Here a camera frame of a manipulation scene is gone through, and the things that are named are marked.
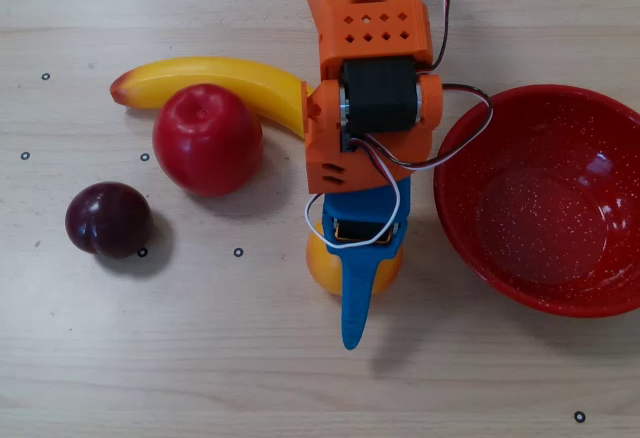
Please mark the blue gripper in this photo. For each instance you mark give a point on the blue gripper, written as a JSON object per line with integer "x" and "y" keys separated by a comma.
{"x": 361, "y": 252}

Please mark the yellow-orange peach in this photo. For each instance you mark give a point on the yellow-orange peach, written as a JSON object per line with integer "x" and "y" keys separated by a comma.
{"x": 322, "y": 264}

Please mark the red speckled bowl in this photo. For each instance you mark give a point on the red speckled bowl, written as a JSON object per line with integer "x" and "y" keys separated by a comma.
{"x": 540, "y": 218}

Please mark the red apple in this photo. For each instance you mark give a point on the red apple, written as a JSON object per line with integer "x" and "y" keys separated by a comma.
{"x": 205, "y": 143}

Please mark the yellow banana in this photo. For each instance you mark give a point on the yellow banana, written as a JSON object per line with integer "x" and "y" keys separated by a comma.
{"x": 210, "y": 75}

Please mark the dark purple plum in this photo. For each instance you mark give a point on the dark purple plum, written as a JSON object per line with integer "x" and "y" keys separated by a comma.
{"x": 107, "y": 218}

